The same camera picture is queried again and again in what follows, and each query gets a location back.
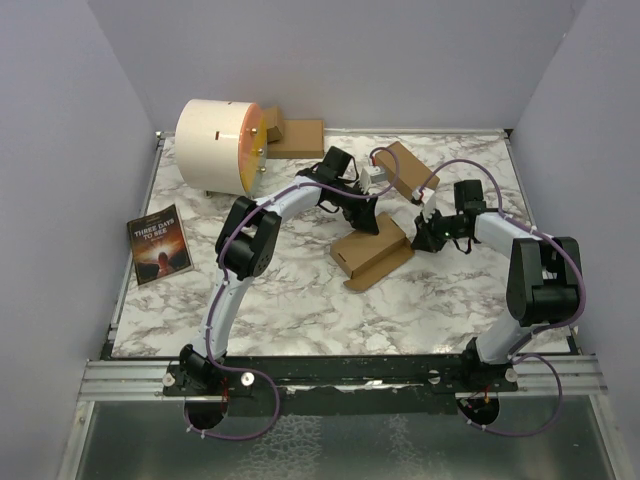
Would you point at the folded brown cardboard box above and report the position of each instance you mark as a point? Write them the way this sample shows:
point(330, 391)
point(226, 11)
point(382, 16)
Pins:
point(413, 172)

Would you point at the large flat cardboard box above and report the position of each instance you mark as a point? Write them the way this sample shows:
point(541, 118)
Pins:
point(302, 139)

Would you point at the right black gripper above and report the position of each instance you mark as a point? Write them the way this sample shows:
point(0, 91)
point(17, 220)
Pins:
point(425, 238)

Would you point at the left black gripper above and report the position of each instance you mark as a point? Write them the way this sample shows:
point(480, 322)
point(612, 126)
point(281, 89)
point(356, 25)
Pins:
point(361, 215)

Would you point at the round white drawer cabinet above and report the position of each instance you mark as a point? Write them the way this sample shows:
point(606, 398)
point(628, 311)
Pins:
point(220, 146)

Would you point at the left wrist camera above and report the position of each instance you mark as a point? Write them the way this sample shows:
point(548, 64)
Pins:
point(371, 175)

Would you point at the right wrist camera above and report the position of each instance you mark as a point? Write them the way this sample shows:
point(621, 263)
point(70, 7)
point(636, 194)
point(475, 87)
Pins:
point(425, 198)

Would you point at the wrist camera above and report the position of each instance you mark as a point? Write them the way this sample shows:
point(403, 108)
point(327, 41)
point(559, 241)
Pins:
point(371, 175)
point(425, 198)

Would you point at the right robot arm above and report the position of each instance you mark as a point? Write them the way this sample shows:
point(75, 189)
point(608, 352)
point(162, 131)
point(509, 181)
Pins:
point(543, 287)

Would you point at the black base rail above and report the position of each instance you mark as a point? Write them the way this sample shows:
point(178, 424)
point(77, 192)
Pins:
point(334, 385)

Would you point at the small cardboard box at back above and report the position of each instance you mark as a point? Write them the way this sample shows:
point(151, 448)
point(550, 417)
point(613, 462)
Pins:
point(274, 123)

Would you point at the dark book three days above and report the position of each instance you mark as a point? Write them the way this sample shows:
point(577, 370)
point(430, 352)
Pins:
point(159, 246)

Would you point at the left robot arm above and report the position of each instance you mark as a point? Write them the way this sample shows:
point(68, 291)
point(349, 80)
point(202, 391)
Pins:
point(247, 242)

